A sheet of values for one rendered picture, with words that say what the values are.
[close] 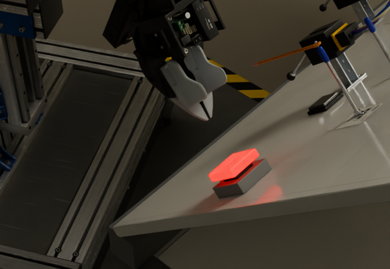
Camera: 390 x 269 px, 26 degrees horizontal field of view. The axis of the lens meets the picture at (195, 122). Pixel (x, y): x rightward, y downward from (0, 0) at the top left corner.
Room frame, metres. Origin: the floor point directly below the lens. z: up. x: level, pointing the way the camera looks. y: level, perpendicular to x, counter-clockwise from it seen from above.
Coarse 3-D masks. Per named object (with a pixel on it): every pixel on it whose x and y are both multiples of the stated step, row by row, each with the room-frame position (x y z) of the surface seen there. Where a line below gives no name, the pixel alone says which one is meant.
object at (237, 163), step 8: (240, 152) 0.73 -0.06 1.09; (248, 152) 0.71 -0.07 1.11; (256, 152) 0.71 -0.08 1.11; (232, 160) 0.71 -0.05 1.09; (240, 160) 0.70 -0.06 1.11; (248, 160) 0.70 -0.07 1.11; (216, 168) 0.71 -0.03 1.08; (224, 168) 0.70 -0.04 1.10; (232, 168) 0.68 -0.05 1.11; (240, 168) 0.69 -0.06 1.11; (248, 168) 0.70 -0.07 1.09; (216, 176) 0.69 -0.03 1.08; (224, 176) 0.69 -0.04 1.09; (232, 176) 0.68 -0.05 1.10
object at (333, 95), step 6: (324, 96) 0.87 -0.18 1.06; (330, 96) 0.85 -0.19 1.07; (336, 96) 0.85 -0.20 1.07; (342, 96) 0.85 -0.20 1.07; (318, 102) 0.85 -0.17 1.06; (324, 102) 0.84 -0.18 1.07; (330, 102) 0.84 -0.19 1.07; (336, 102) 0.84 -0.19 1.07; (312, 108) 0.85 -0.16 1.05; (318, 108) 0.84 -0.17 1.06; (324, 108) 0.83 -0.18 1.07; (312, 114) 0.84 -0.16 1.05
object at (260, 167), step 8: (264, 160) 0.71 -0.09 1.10; (256, 168) 0.69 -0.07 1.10; (264, 168) 0.70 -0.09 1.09; (240, 176) 0.69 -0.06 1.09; (248, 176) 0.68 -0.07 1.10; (256, 176) 0.69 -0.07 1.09; (216, 184) 0.70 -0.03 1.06; (224, 184) 0.69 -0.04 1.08; (232, 184) 0.67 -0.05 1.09; (240, 184) 0.67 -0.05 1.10; (248, 184) 0.67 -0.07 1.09; (216, 192) 0.69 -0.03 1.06; (224, 192) 0.68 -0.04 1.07; (232, 192) 0.67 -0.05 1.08; (240, 192) 0.66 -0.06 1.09
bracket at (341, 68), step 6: (342, 54) 0.92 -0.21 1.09; (330, 60) 0.91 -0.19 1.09; (336, 60) 0.90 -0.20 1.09; (348, 60) 0.91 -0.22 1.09; (336, 66) 0.90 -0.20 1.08; (342, 66) 0.92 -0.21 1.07; (348, 66) 0.91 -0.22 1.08; (342, 72) 0.89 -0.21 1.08; (348, 72) 0.91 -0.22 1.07; (354, 72) 0.90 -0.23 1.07; (342, 78) 0.90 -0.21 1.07; (348, 78) 0.89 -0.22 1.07; (354, 78) 0.90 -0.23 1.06; (360, 78) 0.90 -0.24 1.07; (348, 84) 0.89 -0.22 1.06; (354, 84) 0.88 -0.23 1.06
